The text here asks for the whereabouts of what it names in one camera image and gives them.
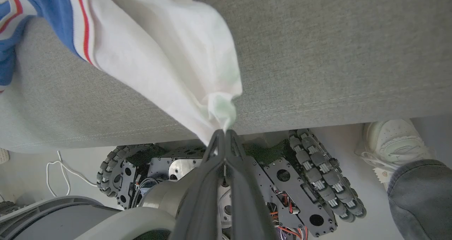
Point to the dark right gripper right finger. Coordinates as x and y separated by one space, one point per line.
243 197

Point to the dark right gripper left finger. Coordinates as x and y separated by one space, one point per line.
201 197

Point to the blue white red garment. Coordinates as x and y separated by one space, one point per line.
169 56

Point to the black robot base chassis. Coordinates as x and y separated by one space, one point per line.
296 194

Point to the large black roller wheel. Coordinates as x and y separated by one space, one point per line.
325 176

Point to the small black roller wheel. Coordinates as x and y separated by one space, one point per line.
109 173

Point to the white grey robot waist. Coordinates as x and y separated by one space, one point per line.
106 226

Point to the grey fabric sofa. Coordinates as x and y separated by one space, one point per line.
317 56

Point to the white sneaker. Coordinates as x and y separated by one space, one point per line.
395 144

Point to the grey trouser leg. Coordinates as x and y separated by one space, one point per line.
423 201

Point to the white perforated object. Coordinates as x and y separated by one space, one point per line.
3 156

